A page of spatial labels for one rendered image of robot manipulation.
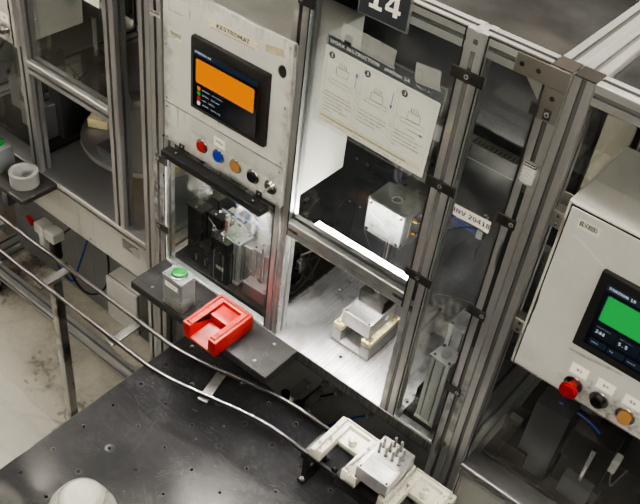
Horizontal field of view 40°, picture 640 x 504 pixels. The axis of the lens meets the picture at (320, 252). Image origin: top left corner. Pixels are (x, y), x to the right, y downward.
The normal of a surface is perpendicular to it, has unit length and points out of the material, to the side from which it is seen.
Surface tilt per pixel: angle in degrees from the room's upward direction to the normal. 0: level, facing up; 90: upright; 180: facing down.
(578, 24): 0
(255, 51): 90
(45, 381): 0
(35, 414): 0
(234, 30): 90
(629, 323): 90
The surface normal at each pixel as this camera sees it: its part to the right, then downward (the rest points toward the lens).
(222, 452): 0.11, -0.74
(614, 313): -0.63, 0.47
